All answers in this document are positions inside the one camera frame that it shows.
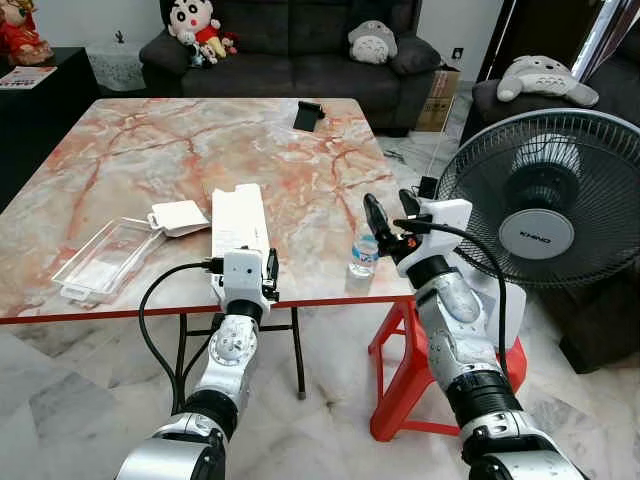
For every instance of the cartoon boy plush doll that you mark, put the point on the cartoon boy plush doll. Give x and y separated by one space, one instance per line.
195 25

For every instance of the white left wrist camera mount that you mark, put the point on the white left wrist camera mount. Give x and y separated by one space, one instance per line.
243 275

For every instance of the small red plush toy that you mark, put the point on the small red plush toy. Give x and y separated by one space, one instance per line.
228 44

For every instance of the clear plastic tray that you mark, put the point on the clear plastic tray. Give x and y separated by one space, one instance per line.
105 258

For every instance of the large grey totoro plush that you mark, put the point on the large grey totoro plush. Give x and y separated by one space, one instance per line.
545 80

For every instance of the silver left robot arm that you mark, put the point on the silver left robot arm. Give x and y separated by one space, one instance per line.
232 345

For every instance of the small grey totoro plush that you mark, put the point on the small grey totoro plush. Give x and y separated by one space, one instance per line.
373 42

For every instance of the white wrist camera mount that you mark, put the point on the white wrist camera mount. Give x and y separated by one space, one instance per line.
445 225
243 275

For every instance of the dark grey sofa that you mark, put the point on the dark grey sofa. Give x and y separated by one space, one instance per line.
290 75

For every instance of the red and gold figurine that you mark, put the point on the red and gold figurine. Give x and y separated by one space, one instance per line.
20 35

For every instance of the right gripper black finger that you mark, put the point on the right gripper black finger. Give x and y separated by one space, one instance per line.
377 218
410 202

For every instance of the marble pattern folding table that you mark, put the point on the marble pattern folding table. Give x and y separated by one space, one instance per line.
150 150

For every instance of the small black floor object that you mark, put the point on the small black floor object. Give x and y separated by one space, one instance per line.
428 188

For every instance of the small clear water bottle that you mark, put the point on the small clear water bottle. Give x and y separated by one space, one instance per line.
363 262

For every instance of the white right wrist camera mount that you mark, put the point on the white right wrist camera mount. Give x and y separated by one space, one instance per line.
445 225

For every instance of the white and red booklet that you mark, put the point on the white and red booklet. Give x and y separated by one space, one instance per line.
25 77

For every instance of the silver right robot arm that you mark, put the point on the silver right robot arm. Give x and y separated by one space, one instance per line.
455 300

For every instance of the black low cabinet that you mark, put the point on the black low cabinet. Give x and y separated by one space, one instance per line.
40 130

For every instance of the red plastic stool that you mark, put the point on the red plastic stool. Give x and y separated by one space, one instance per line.
395 320

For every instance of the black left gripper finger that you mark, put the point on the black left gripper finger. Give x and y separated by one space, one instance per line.
272 262

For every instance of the brown cardboard box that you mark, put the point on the brown cardboard box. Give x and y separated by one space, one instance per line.
437 100

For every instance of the black and white table fan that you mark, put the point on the black and white table fan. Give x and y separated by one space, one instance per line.
537 235

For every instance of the dark grey loveseat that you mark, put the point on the dark grey loveseat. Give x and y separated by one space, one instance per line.
490 105

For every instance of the long white carton box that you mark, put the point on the long white carton box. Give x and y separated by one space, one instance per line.
240 215

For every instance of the lace covered side table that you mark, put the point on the lace covered side table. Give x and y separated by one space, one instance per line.
117 65

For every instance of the white wall socket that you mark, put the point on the white wall socket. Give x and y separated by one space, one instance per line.
457 53

